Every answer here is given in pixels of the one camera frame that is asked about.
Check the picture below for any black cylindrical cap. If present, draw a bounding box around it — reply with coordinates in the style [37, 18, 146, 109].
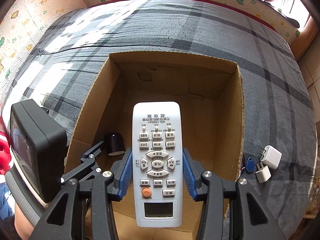
[104, 132, 125, 156]

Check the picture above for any cartoon patterned padded headboard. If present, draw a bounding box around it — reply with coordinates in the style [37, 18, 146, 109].
[1, 0, 300, 93]

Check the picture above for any grey plaid bed sheet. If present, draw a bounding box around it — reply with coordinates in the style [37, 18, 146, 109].
[2, 0, 317, 237]

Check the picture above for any small white charger plug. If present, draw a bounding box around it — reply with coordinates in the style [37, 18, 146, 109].
[255, 163, 271, 183]

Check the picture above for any large white charger plug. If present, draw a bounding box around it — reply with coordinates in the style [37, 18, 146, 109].
[260, 145, 282, 170]

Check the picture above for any black camera display module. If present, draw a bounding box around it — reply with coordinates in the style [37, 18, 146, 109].
[10, 99, 67, 203]

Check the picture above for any brown cardboard box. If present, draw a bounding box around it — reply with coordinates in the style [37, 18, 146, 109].
[64, 51, 245, 240]

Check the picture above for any beige wardrobe cabinet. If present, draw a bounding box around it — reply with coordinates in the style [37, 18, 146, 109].
[297, 42, 320, 123]

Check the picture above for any keyring with carabiner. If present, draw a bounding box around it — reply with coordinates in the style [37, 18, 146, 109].
[238, 154, 246, 178]

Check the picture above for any white remote control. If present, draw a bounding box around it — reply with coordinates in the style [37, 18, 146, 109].
[132, 101, 183, 228]

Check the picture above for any person's left hand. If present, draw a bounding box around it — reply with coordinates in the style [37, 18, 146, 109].
[14, 203, 34, 240]

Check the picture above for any blue key fob tag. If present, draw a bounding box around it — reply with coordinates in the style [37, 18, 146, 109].
[245, 157, 255, 173]

